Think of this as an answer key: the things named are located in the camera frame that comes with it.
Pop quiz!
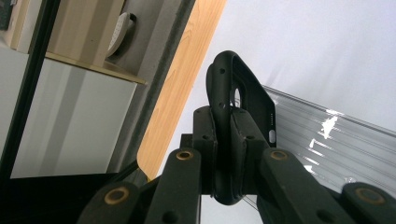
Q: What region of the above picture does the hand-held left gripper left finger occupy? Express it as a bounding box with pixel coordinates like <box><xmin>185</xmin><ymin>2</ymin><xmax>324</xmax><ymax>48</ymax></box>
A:
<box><xmin>192</xmin><ymin>105</ymin><xmax>218</xmax><ymax>194</ymax></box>

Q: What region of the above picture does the black phone case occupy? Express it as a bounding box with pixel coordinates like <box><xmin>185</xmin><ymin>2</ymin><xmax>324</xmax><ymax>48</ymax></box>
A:
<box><xmin>205</xmin><ymin>49</ymin><xmax>277</xmax><ymax>206</ymax></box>

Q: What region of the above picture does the white perforated object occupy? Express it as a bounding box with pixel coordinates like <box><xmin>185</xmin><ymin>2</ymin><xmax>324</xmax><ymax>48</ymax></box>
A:
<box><xmin>106</xmin><ymin>11</ymin><xmax>137</xmax><ymax>59</ymax></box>

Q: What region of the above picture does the wooden table edge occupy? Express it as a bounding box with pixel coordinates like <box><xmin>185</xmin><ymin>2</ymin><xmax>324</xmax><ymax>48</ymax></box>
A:
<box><xmin>136</xmin><ymin>0</ymin><xmax>228</xmax><ymax>181</ymax></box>

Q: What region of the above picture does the clear plastic packaging tray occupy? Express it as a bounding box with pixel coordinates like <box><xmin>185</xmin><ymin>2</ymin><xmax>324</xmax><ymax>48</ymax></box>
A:
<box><xmin>242</xmin><ymin>85</ymin><xmax>396</xmax><ymax>203</ymax></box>

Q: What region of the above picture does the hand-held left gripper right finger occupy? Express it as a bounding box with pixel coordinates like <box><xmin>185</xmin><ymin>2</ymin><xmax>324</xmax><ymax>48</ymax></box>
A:
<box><xmin>230</xmin><ymin>106</ymin><xmax>270</xmax><ymax>195</ymax></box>

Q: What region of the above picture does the black horizontal frame bar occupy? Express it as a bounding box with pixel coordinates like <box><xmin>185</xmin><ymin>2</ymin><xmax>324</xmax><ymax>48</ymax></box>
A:
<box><xmin>0</xmin><ymin>0</ymin><xmax>63</xmax><ymax>176</ymax></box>

